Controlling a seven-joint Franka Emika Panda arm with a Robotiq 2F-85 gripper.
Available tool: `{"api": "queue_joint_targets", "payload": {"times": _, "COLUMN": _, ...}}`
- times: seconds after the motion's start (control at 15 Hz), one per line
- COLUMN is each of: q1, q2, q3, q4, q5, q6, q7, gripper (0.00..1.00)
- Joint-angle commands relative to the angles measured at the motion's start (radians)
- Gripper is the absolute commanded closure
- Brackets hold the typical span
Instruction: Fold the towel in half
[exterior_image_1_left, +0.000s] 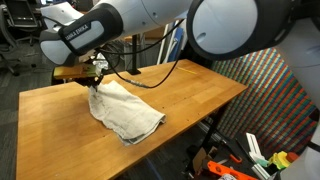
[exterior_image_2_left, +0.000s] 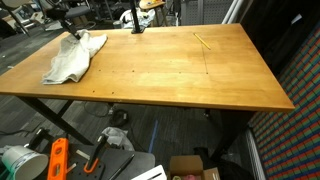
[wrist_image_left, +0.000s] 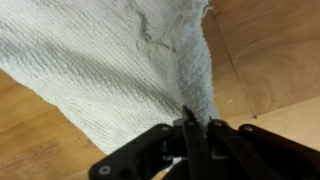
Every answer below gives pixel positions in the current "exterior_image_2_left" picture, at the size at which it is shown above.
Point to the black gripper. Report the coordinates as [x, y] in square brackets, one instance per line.
[58, 15]

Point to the white terry towel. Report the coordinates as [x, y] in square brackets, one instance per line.
[73, 56]

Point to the black office chair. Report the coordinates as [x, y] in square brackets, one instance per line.
[78, 11]

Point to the white crumpled cloth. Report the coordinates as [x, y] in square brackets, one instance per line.
[126, 18]

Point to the round wooden side table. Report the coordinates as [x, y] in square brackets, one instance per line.
[155, 5]

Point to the black metal table leg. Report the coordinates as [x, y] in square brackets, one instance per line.
[233, 130]
[53, 116]

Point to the white plastic bag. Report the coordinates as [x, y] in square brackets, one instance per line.
[118, 138]

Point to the orange black clamp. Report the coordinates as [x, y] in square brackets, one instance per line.
[95, 155]

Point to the yellow pencil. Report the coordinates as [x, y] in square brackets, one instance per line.
[202, 40]

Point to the blue tape strip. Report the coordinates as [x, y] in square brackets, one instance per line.
[153, 136]

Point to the white bucket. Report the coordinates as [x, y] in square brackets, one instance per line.
[23, 163]

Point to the black perforated board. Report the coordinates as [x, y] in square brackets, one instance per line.
[133, 161]

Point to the black marker pen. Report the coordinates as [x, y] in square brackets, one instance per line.
[121, 166]

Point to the white leaning poles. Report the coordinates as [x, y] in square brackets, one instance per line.
[233, 10]

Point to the small open cardboard box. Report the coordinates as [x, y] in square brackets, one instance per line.
[186, 165]

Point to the pink cloth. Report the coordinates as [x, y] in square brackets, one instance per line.
[191, 177]

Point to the multicoloured patterned backdrop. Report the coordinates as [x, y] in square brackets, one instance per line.
[293, 133]

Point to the black camera pole stand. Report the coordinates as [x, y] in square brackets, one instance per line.
[135, 16]

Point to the white aluminium rail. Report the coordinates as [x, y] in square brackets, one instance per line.
[255, 156]

